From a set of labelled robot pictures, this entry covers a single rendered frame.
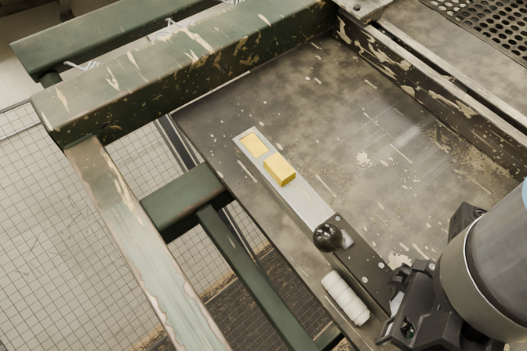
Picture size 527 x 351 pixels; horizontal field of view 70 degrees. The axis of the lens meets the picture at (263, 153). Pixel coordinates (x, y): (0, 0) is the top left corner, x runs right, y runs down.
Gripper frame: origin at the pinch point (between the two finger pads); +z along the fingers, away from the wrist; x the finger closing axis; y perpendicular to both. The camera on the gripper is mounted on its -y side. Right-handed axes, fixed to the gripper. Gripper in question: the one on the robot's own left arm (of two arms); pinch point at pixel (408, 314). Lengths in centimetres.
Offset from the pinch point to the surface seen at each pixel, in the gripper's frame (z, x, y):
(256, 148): 8.1, -30.8, -14.6
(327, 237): -3.7, -12.1, -1.7
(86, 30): 23, -99, -31
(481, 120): 5.9, 0.6, -40.6
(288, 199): 8.1, -20.9, -9.1
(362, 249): 7.1, -7.4, -7.4
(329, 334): 122, 2, -19
